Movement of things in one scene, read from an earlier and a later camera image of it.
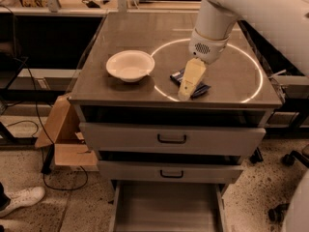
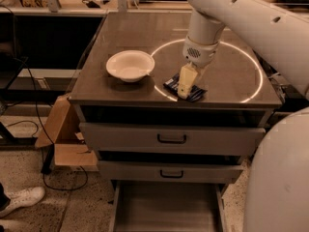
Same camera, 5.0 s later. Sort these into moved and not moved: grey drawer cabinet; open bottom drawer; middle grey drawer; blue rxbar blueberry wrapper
Moved: blue rxbar blueberry wrapper
Not moved: middle grey drawer; grey drawer cabinet; open bottom drawer
